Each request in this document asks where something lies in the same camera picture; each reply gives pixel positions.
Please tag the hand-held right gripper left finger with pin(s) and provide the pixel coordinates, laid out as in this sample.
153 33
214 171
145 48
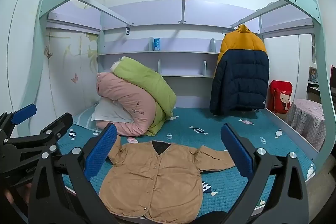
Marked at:
101 150

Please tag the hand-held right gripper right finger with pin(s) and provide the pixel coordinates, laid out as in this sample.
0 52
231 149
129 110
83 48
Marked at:
236 150

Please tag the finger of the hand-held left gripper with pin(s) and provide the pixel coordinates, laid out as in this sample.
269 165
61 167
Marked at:
56 123
24 112

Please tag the tan button-up jacket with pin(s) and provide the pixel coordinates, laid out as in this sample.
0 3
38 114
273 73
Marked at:
147 182

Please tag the person's left hand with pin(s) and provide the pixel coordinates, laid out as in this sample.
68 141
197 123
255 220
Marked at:
8 195

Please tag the teal striped pillow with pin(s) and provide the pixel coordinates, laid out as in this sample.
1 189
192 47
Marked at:
84 119

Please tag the white pillow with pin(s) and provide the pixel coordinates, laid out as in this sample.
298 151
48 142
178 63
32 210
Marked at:
107 112

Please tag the teal candy-print bed sheet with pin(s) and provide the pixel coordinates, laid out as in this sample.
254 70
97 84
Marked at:
210 119

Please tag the white wardrobe with butterfly decals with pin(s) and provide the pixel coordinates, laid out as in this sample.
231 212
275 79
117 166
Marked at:
65 69

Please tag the pink quilt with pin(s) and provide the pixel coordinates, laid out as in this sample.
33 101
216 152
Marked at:
126 100

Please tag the red cartoon bag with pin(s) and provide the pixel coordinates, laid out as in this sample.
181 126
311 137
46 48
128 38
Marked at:
278 90

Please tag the yellow and navy puffer jacket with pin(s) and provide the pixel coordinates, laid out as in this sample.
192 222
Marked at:
241 77

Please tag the table with patterned cloth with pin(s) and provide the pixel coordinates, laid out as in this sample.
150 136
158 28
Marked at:
304 119

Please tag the green quilt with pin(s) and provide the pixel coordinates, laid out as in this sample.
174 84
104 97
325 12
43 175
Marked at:
147 79

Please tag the framed picture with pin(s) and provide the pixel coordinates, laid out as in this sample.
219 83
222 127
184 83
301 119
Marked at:
313 74

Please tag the black hanging tag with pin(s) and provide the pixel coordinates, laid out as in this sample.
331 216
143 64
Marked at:
128 30

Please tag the small blue box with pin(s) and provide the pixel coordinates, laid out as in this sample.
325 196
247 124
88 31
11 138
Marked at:
157 44

